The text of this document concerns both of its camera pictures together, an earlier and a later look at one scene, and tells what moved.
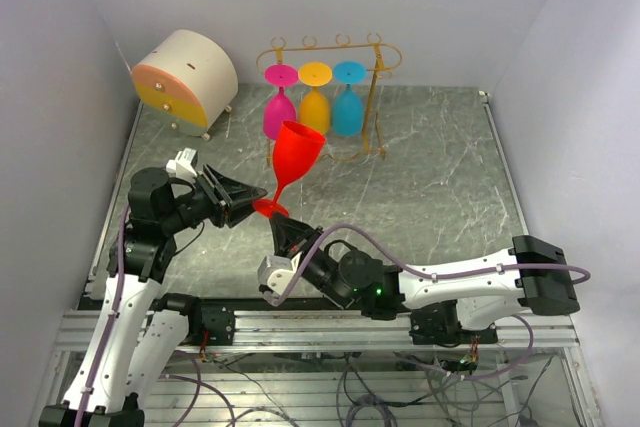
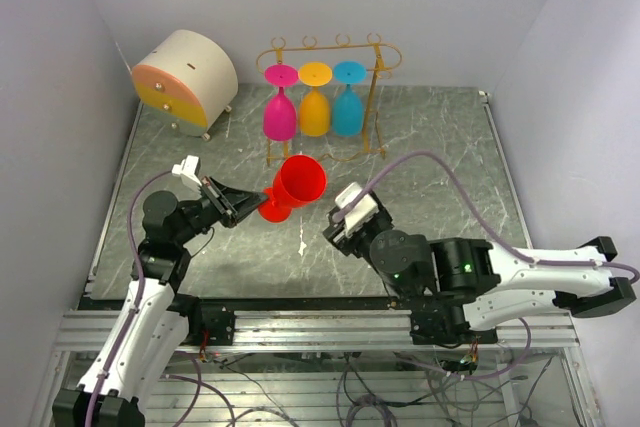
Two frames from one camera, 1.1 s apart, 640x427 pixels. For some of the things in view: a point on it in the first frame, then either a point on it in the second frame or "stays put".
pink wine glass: [279, 107] stays put
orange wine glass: [314, 107] stays put
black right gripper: [295, 236] → [348, 241]
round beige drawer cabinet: [185, 84] stays put
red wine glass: [298, 149] → [299, 181]
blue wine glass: [347, 104] stays put
